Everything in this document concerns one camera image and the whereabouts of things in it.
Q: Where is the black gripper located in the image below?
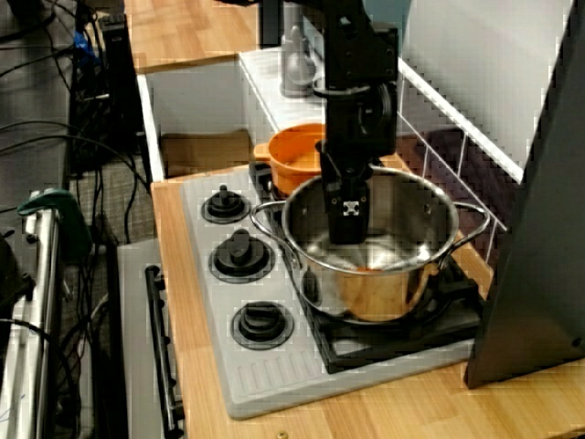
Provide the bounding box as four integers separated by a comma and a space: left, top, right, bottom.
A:
314, 81, 398, 244

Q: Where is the stainless steel pot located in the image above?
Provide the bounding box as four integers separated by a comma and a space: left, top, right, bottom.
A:
250, 166, 490, 327

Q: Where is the orange plastic pot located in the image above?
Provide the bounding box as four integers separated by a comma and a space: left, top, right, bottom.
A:
253, 123, 328, 198

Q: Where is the black burner grate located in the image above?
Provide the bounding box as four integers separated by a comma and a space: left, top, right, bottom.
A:
273, 246, 485, 376
249, 159, 293, 207

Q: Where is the black stove knob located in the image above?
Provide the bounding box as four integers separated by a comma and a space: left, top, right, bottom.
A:
229, 301, 296, 352
200, 185, 252, 226
208, 228, 277, 284

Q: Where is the grey toy faucet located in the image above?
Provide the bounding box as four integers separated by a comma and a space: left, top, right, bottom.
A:
279, 0, 326, 98

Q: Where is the grey stove top panel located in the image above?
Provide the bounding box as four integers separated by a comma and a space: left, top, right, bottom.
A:
177, 157, 481, 422

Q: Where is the white sink basin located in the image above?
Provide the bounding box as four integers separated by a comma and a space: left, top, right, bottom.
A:
136, 48, 385, 184

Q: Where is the dark range hood panel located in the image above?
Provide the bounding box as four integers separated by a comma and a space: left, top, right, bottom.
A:
463, 0, 585, 390

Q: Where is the black box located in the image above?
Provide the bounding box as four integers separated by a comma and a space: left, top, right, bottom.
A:
258, 0, 282, 48

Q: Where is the grey oven door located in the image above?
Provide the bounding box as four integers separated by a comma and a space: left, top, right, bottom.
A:
116, 240, 184, 439

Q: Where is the black computer tower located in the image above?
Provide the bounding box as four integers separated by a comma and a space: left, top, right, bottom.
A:
99, 13, 144, 152

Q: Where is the green clamp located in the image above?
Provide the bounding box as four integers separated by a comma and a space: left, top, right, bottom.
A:
16, 189, 92, 264

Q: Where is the blue connector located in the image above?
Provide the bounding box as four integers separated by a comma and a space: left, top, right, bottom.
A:
72, 31, 100, 70

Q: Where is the black device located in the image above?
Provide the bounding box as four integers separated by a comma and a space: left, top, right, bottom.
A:
0, 232, 37, 316

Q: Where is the black cable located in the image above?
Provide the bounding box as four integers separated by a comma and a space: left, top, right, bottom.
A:
0, 318, 74, 439
0, 121, 152, 196
122, 155, 141, 243

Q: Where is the black oven door handle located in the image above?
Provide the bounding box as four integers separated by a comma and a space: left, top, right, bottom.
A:
144, 264, 184, 435

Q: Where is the aluminium rail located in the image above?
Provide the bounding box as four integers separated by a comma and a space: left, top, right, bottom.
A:
0, 196, 60, 439

